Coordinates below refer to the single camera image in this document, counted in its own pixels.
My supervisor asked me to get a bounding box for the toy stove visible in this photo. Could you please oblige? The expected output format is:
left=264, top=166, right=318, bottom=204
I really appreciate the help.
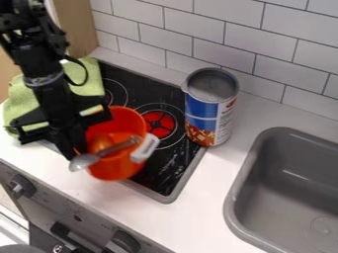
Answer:
left=42, top=60, right=210, bottom=205

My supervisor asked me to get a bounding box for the orange pot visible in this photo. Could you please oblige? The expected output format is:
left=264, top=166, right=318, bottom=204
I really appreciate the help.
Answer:
left=72, top=105, right=161, bottom=182

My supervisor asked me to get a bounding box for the blue and white can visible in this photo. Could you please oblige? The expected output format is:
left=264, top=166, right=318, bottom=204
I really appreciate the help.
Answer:
left=179, top=67, right=242, bottom=148

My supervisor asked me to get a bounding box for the silver spoon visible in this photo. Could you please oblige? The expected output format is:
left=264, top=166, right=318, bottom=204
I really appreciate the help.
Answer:
left=67, top=134, right=144, bottom=173

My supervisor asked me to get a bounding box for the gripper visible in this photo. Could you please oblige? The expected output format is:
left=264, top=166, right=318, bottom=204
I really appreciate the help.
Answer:
left=9, top=81, right=114, bottom=161

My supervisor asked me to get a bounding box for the green cloth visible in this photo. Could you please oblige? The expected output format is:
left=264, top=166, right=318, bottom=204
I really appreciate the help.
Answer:
left=2, top=56, right=108, bottom=139

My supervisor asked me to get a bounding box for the toy sink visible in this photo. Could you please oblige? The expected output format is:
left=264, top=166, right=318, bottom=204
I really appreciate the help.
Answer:
left=221, top=126, right=338, bottom=253

